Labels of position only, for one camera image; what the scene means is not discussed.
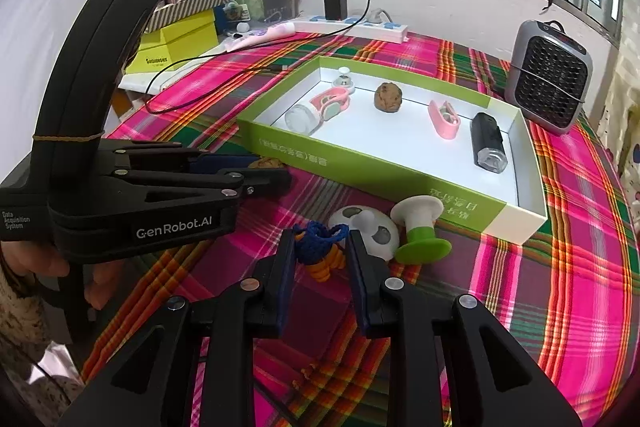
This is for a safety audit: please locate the grey space heater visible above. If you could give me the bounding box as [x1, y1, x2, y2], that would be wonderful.
[504, 19, 594, 136]

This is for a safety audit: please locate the yellow green cardboard box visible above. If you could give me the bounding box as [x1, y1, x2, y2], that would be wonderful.
[125, 9, 221, 75]

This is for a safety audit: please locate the black bike light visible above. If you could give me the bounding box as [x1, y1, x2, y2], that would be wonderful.
[470, 112, 508, 174]

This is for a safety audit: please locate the black charger plug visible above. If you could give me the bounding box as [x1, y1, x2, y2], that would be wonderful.
[323, 0, 349, 22]

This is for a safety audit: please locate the white handheld massager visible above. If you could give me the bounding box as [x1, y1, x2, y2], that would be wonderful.
[327, 204, 401, 263]

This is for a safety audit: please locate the large brown walnut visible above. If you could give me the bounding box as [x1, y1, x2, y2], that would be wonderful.
[374, 82, 405, 112]

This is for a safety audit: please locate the heart print curtain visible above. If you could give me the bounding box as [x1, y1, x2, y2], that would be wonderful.
[595, 42, 640, 228]

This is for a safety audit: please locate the green white cardboard box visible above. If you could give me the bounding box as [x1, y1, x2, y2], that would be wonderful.
[236, 55, 549, 244]

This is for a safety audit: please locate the pink plaid blanket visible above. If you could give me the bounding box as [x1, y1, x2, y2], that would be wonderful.
[80, 32, 636, 427]

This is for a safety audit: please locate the clear plastic storage bin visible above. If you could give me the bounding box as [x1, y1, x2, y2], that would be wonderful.
[215, 0, 302, 25]

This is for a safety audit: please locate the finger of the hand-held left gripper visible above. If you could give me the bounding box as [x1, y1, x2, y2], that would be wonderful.
[97, 146, 258, 175]
[112, 166, 293, 208]

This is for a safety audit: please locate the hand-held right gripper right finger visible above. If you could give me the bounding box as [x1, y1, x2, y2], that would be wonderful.
[346, 229, 583, 427]

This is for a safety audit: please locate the white green roller massager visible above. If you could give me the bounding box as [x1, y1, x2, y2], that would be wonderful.
[390, 195, 452, 264]

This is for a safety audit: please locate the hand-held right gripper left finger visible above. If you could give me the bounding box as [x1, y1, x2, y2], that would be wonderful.
[57, 229, 297, 427]

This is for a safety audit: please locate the yellow rubber band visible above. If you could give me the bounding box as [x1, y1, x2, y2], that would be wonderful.
[32, 133, 105, 144]

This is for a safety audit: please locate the pink white tube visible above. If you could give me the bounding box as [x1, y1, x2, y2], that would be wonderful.
[224, 22, 297, 48]

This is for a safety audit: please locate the small white knob gadget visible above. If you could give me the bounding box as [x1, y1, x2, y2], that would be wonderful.
[332, 67, 357, 94]

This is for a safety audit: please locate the small clear plastic jar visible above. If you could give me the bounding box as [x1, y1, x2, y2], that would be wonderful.
[284, 103, 321, 136]

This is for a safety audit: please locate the white power strip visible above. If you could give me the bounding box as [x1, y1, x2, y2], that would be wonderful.
[292, 9, 410, 44]

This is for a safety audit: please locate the white side table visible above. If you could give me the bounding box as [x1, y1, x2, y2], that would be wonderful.
[117, 68, 177, 98]

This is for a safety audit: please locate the person's left hand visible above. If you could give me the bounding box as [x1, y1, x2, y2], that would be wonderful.
[0, 239, 123, 310]

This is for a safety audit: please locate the blue orange knitted charm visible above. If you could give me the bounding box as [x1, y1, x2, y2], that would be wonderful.
[292, 222, 348, 283]

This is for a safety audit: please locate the striped cardboard box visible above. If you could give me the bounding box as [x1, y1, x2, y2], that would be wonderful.
[142, 0, 232, 32]

